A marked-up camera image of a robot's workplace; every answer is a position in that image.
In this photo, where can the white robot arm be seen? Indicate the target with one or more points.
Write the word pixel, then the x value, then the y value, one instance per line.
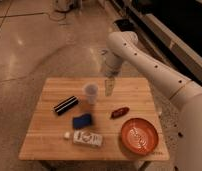
pixel 184 93

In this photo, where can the dark red snack packet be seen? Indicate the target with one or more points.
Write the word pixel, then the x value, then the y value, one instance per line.
pixel 119 112

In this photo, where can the white plastic bottle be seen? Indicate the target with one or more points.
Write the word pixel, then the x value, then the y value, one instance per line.
pixel 85 138

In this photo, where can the orange ceramic bowl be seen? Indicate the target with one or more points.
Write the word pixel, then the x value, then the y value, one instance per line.
pixel 139 136

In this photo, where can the wooden table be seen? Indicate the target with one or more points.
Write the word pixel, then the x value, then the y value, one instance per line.
pixel 44 138

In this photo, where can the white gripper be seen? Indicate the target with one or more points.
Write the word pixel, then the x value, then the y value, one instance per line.
pixel 112 66

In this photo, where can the blue sponge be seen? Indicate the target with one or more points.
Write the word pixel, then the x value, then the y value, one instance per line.
pixel 82 121

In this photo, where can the black floor object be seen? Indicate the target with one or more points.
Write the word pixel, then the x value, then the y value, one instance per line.
pixel 124 25

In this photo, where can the black striped box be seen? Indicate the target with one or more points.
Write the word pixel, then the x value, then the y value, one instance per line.
pixel 65 105

